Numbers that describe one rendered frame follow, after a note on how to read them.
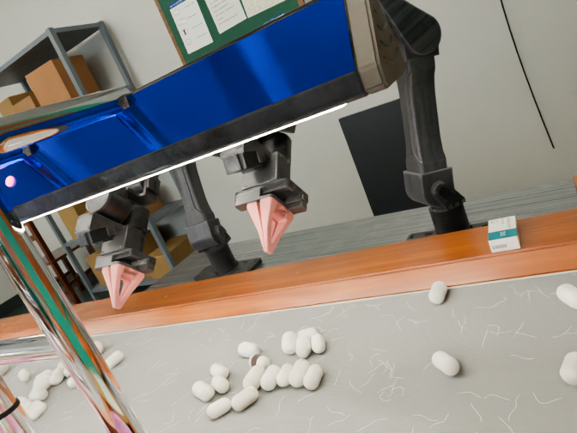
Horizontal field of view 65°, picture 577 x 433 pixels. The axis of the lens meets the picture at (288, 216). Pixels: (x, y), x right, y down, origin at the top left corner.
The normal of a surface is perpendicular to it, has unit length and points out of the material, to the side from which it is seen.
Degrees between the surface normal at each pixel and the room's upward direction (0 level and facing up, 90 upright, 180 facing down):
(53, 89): 90
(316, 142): 90
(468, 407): 0
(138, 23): 90
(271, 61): 58
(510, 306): 0
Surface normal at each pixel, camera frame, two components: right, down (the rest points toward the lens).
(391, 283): -0.53, -0.33
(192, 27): -0.45, 0.43
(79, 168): -0.51, -0.12
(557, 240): -0.38, -0.88
